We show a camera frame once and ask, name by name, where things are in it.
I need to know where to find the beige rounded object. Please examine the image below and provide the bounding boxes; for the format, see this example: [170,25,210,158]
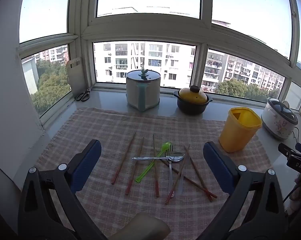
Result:
[110,212,171,240]

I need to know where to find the beige cutting board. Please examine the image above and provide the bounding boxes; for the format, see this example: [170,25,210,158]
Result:
[66,57,83,100]

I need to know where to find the black clay pot yellow lid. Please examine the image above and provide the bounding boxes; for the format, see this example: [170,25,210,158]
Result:
[174,85,213,115]

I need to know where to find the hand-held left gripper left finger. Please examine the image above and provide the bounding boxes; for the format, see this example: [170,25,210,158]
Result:
[18,139,108,240]

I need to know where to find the metal fork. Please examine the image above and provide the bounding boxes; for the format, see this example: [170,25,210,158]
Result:
[167,145,175,198]

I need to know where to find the black-handled scissors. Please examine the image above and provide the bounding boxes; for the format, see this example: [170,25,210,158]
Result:
[75,88,91,102]

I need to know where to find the floral white rice cooker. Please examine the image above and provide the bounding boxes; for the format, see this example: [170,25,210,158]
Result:
[261,97,299,140]

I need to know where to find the pink checkered cloth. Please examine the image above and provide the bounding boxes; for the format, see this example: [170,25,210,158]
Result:
[35,107,272,240]

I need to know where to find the yellow plastic container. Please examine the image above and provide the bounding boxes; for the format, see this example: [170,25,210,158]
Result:
[219,107,263,153]

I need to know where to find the green trees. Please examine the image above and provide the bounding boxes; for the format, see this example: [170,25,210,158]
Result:
[30,60,278,117]

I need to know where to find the apartment buildings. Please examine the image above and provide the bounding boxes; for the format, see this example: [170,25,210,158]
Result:
[22,41,301,90]

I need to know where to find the white window frame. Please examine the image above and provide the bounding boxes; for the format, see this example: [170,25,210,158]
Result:
[15,0,301,120]

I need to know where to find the white pot with glass lid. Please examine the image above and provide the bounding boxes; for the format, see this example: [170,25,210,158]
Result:
[126,69,161,112]

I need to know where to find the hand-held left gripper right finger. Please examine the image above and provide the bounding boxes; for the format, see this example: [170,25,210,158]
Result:
[197,141,290,240]

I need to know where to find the green plastic spoon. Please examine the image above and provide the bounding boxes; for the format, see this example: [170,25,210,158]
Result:
[135,141,173,183]

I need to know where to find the metal spoon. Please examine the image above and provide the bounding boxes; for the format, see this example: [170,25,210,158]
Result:
[132,151,186,162]

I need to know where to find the slim silver metal utensil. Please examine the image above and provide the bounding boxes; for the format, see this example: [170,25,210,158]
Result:
[178,159,187,196]

